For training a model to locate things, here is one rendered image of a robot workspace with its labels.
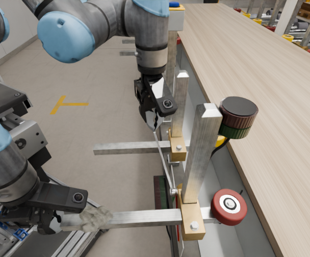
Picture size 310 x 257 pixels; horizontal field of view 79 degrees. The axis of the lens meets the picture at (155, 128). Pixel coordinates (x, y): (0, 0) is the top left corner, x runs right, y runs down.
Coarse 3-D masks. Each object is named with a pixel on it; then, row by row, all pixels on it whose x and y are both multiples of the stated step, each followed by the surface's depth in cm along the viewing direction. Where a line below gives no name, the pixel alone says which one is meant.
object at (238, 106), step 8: (232, 96) 33; (224, 104) 31; (232, 104) 31; (240, 104) 31; (248, 104) 31; (232, 112) 29; (240, 112) 29; (248, 112) 29; (240, 128) 31; (224, 144) 37
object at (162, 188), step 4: (160, 176) 75; (160, 180) 74; (160, 184) 72; (164, 184) 72; (160, 188) 71; (164, 188) 71; (164, 192) 70; (164, 196) 69; (164, 200) 67; (164, 204) 66; (164, 208) 65
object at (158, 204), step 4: (156, 176) 75; (156, 180) 74; (156, 184) 72; (156, 188) 71; (156, 192) 70; (156, 196) 69; (156, 200) 67; (160, 200) 67; (156, 204) 66; (160, 204) 66; (156, 208) 65; (160, 208) 65
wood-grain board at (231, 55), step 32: (192, 32) 151; (224, 32) 151; (256, 32) 151; (192, 64) 106; (224, 64) 106; (256, 64) 106; (288, 64) 106; (224, 96) 81; (256, 96) 81; (288, 96) 81; (256, 128) 66; (288, 128) 66; (256, 160) 56; (288, 160) 56; (256, 192) 48; (288, 192) 48; (288, 224) 42; (288, 256) 38
